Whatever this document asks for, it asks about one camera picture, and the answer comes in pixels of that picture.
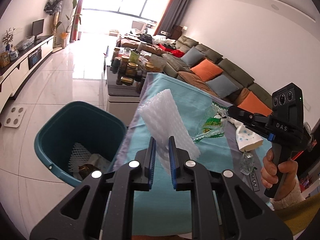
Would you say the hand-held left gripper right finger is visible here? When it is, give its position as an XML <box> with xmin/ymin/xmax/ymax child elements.
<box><xmin>168</xmin><ymin>136</ymin><xmax>293</xmax><ymax>240</ymax></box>

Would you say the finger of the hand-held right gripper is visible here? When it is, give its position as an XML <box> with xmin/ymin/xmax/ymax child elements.
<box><xmin>228</xmin><ymin>108</ymin><xmax>273</xmax><ymax>133</ymax></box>
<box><xmin>229</xmin><ymin>105</ymin><xmax>270</xmax><ymax>120</ymax></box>

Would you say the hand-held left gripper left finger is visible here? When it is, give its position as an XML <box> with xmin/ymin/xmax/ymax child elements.
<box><xmin>29</xmin><ymin>136</ymin><xmax>157</xmax><ymax>240</ymax></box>

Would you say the white paper cup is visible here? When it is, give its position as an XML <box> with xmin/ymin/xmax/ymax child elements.
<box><xmin>229</xmin><ymin>119</ymin><xmax>264</xmax><ymax>152</ymax></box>

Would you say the green clear snack wrapper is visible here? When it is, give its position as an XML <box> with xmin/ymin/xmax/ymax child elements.
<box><xmin>192</xmin><ymin>100</ymin><xmax>229</xmax><ymax>143</ymax></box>

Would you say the small clear wrapper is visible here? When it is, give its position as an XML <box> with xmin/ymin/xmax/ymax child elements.
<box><xmin>240</xmin><ymin>151</ymin><xmax>255</xmax><ymax>175</ymax></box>

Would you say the white foam net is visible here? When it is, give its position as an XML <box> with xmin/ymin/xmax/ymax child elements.
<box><xmin>67</xmin><ymin>142</ymin><xmax>91</xmax><ymax>173</ymax></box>
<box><xmin>138</xmin><ymin>89</ymin><xmax>201</xmax><ymax>174</ymax></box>

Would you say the white tissue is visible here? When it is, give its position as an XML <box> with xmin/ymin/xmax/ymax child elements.
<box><xmin>89</xmin><ymin>154</ymin><xmax>112</xmax><ymax>173</ymax></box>

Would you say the gold foil wrapper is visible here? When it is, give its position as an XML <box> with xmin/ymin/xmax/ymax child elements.
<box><xmin>78</xmin><ymin>164</ymin><xmax>100</xmax><ymax>180</ymax></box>

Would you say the teal plastic bin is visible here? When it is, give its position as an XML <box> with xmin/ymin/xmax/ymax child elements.
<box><xmin>34</xmin><ymin>101</ymin><xmax>127</xmax><ymax>188</ymax></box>

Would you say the person's right forearm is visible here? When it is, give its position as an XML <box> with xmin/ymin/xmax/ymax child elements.
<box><xmin>271</xmin><ymin>177</ymin><xmax>320</xmax><ymax>240</ymax></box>

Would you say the person's right hand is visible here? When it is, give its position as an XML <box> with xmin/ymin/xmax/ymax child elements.
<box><xmin>260</xmin><ymin>150</ymin><xmax>299</xmax><ymax>201</ymax></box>

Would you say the orange cushion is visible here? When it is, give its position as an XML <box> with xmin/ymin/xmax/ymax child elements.
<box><xmin>236</xmin><ymin>95</ymin><xmax>273</xmax><ymax>117</ymax></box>
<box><xmin>190</xmin><ymin>59</ymin><xmax>224</xmax><ymax>82</ymax></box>

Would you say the blue-grey cushion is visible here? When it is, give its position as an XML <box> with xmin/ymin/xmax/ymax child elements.
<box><xmin>180</xmin><ymin>47</ymin><xmax>208</xmax><ymax>66</ymax></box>
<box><xmin>205</xmin><ymin>75</ymin><xmax>239</xmax><ymax>98</ymax></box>

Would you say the green brown sofa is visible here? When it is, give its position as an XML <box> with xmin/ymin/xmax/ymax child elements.
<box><xmin>152</xmin><ymin>35</ymin><xmax>275</xmax><ymax>120</ymax></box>

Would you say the dark coffee table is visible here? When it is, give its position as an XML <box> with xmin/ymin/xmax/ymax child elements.
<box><xmin>101</xmin><ymin>46</ymin><xmax>150</xmax><ymax>125</ymax></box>

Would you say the red cloth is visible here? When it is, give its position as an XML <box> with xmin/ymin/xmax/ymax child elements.
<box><xmin>160</xmin><ymin>44</ymin><xmax>185</xmax><ymax>58</ymax></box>

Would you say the group of jars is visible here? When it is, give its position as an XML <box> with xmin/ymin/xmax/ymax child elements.
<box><xmin>110</xmin><ymin>47</ymin><xmax>155</xmax><ymax>87</ymax></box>

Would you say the beige paper bag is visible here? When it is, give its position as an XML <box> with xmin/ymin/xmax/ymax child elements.
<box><xmin>147</xmin><ymin>55</ymin><xmax>167</xmax><ymax>73</ymax></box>

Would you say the brown cabinet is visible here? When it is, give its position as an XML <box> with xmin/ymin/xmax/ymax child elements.
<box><xmin>171</xmin><ymin>24</ymin><xmax>184</xmax><ymax>38</ymax></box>

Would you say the grey orange curtain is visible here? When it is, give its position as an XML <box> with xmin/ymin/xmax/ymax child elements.
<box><xmin>153</xmin><ymin>0</ymin><xmax>193</xmax><ymax>37</ymax></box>
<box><xmin>69</xmin><ymin>0</ymin><xmax>87</xmax><ymax>42</ymax></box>

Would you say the brown ottoman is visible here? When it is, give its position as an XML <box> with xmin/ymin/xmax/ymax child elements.
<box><xmin>116</xmin><ymin>36</ymin><xmax>160</xmax><ymax>49</ymax></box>

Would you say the white chair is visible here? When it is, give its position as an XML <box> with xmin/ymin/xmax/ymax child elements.
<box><xmin>131</xmin><ymin>20</ymin><xmax>145</xmax><ymax>34</ymax></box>

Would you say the white bathroom scale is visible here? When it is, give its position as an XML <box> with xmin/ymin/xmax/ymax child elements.
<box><xmin>4</xmin><ymin>106</ymin><xmax>27</xmax><ymax>128</ymax></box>

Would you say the tall leafy plant yellow pot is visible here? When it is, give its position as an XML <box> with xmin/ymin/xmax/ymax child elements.
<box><xmin>54</xmin><ymin>0</ymin><xmax>83</xmax><ymax>49</ymax></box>

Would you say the large window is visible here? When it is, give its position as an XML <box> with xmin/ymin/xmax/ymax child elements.
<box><xmin>82</xmin><ymin>0</ymin><xmax>173</xmax><ymax>20</ymax></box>

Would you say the black white TV cabinet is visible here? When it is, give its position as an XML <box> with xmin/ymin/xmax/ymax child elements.
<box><xmin>0</xmin><ymin>35</ymin><xmax>55</xmax><ymax>98</ymax></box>

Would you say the clear plastic bag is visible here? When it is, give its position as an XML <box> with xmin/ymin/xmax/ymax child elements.
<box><xmin>17</xmin><ymin>35</ymin><xmax>35</xmax><ymax>49</ymax></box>

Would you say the black monitor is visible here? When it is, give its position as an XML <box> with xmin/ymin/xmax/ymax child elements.
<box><xmin>32</xmin><ymin>19</ymin><xmax>45</xmax><ymax>43</ymax></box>

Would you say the white standing air conditioner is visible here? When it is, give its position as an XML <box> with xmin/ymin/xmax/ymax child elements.
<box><xmin>56</xmin><ymin>0</ymin><xmax>84</xmax><ymax>48</ymax></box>

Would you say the cloth-covered standing fan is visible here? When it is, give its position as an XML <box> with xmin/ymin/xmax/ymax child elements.
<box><xmin>44</xmin><ymin>0</ymin><xmax>63</xmax><ymax>33</ymax></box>

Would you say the blue vase with branches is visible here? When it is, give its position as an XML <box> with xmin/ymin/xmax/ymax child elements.
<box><xmin>2</xmin><ymin>27</ymin><xmax>16</xmax><ymax>52</ymax></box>

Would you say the picture frame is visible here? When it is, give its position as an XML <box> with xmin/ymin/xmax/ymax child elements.
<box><xmin>0</xmin><ymin>52</ymin><xmax>11</xmax><ymax>68</ymax></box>

